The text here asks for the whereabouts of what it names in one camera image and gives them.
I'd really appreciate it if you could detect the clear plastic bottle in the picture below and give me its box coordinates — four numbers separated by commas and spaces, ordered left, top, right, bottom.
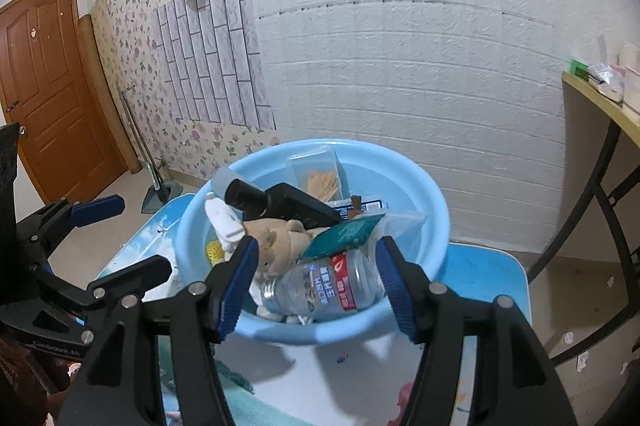
260, 248, 386, 322

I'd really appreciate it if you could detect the clear toothpick box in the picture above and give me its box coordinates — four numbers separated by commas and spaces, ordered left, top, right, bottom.
285, 149, 346, 202

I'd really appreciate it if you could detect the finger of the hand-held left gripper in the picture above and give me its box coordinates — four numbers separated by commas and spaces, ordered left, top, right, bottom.
15, 195, 126, 262
30, 255, 173, 322

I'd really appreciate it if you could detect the grey long-handled dustpan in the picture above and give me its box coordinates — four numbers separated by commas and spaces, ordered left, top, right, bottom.
120, 86, 185, 214

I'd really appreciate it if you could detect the brown wooden door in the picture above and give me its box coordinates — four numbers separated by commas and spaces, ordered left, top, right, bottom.
0, 0, 128, 204

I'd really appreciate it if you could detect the dark green packet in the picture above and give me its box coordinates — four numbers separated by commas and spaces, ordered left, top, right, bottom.
301, 212, 387, 259

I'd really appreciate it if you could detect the white plastic hook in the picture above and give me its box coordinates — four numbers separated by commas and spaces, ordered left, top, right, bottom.
204, 192, 246, 257

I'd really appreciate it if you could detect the black bottle green label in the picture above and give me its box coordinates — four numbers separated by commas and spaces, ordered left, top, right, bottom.
224, 178, 343, 229

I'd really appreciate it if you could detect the clear plastic wrapper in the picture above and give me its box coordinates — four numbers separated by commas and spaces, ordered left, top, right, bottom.
587, 63, 626, 104

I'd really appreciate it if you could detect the small table printed top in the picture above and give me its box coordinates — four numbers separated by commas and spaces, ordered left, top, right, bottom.
95, 193, 533, 426

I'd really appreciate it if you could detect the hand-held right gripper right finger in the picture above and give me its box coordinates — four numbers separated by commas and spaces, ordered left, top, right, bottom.
375, 236, 576, 426

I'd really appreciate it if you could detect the beige plush toy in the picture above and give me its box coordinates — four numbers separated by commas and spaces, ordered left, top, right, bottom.
242, 217, 326, 279

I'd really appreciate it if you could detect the blue plastic basin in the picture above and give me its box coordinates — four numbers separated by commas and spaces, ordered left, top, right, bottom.
177, 138, 451, 347

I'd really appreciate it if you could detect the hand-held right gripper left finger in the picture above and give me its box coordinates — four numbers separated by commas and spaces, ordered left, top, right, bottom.
55, 236, 261, 426

